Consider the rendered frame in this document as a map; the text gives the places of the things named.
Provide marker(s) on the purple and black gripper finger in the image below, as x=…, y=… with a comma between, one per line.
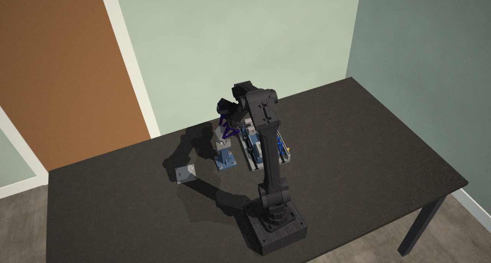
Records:
x=232, y=133
x=221, y=119

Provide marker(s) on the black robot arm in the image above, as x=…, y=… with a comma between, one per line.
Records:
x=260, y=103

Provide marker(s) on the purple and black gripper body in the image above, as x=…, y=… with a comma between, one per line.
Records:
x=232, y=124

